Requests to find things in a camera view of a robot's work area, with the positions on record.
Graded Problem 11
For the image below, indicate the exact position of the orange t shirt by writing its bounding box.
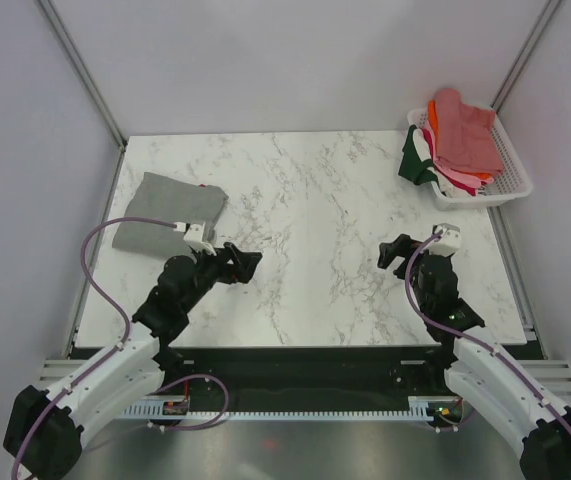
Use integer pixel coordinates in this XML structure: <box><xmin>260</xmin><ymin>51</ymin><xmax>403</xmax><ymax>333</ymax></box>
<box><xmin>427</xmin><ymin>100</ymin><xmax>494</xmax><ymax>184</ymax></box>

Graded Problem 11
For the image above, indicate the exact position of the right aluminium frame post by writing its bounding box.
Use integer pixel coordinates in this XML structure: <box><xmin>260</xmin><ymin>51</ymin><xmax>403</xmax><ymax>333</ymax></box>
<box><xmin>491</xmin><ymin>0</ymin><xmax>565</xmax><ymax>112</ymax></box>

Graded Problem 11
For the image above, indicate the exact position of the aluminium frame post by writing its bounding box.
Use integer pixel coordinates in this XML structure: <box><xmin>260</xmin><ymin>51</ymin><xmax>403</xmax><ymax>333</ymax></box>
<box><xmin>491</xmin><ymin>0</ymin><xmax>565</xmax><ymax>112</ymax></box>
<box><xmin>34</xmin><ymin>0</ymin><xmax>127</xmax><ymax>152</ymax></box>

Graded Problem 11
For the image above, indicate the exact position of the light pink t shirt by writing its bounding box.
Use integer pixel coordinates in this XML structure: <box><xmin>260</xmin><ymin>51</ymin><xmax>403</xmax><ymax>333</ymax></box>
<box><xmin>425</xmin><ymin>125</ymin><xmax>484</xmax><ymax>196</ymax></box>

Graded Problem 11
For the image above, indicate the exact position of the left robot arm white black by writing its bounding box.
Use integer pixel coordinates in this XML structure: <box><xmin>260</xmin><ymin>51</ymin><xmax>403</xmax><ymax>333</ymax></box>
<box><xmin>3</xmin><ymin>242</ymin><xmax>262</xmax><ymax>479</ymax></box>

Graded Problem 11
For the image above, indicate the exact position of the salmon pink t shirt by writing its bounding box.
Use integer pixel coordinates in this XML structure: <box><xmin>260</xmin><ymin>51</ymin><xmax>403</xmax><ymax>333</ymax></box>
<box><xmin>434</xmin><ymin>88</ymin><xmax>504</xmax><ymax>177</ymax></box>

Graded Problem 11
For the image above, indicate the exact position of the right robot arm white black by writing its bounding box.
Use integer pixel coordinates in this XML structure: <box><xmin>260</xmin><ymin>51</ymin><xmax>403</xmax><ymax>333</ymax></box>
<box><xmin>377</xmin><ymin>224</ymin><xmax>571</xmax><ymax>479</ymax></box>

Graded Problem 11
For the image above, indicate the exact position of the white slotted cable duct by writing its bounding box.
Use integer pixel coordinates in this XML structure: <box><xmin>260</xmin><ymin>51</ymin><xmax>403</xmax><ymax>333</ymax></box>
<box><xmin>116</xmin><ymin>396</ymin><xmax>458</xmax><ymax>422</ymax></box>

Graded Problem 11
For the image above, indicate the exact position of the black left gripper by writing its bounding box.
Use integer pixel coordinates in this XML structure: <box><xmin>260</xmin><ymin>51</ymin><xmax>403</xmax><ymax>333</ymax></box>
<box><xmin>181</xmin><ymin>242</ymin><xmax>261</xmax><ymax>313</ymax></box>

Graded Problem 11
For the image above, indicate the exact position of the folded grey t shirt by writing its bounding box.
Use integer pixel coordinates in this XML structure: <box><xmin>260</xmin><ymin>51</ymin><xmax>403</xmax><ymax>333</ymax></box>
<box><xmin>112</xmin><ymin>172</ymin><xmax>228</xmax><ymax>261</ymax></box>

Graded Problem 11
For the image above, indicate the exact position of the left aluminium frame post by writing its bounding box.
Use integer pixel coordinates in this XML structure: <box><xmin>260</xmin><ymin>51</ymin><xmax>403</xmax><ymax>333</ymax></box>
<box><xmin>34</xmin><ymin>0</ymin><xmax>127</xmax><ymax>152</ymax></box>

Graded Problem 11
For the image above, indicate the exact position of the white plastic laundry basket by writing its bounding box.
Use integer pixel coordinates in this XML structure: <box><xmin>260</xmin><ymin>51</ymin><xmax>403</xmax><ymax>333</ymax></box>
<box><xmin>426</xmin><ymin>115</ymin><xmax>533</xmax><ymax>211</ymax></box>

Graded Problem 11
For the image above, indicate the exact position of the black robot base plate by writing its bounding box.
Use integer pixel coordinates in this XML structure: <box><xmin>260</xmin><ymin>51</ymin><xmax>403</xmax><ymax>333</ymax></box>
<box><xmin>161</xmin><ymin>346</ymin><xmax>453</xmax><ymax>413</ymax></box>

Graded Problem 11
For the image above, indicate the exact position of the dark green white garment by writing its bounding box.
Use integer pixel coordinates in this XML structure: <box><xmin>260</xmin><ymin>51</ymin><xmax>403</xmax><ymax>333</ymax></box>
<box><xmin>398</xmin><ymin>125</ymin><xmax>438</xmax><ymax>186</ymax></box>

